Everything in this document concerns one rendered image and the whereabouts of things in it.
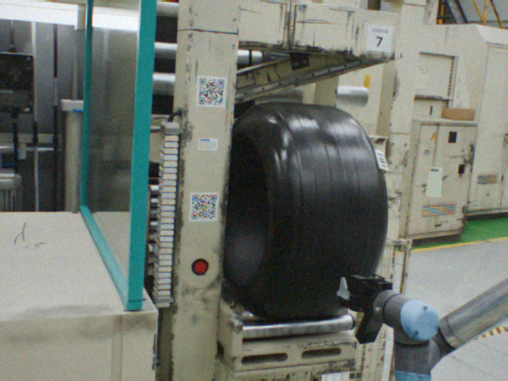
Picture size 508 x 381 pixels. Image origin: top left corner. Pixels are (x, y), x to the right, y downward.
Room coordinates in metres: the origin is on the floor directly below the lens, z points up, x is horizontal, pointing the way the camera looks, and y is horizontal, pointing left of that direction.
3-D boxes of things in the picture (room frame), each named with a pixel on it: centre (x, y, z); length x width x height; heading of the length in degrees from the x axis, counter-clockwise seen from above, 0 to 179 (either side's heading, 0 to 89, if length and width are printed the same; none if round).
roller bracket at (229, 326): (1.72, 0.09, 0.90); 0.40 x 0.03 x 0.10; 22
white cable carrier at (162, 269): (1.62, 0.22, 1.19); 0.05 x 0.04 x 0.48; 22
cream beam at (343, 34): (2.11, -0.09, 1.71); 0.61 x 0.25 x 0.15; 112
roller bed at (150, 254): (2.06, 0.27, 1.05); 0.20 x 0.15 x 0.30; 112
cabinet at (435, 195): (6.53, -1.67, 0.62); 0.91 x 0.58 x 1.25; 125
